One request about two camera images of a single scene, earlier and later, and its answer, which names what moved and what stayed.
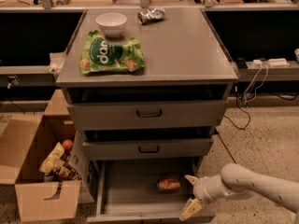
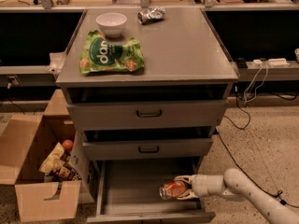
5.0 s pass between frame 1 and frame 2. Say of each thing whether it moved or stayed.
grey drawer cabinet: stayed
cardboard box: stayed
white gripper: moved
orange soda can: moved
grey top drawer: stayed
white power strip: stayed
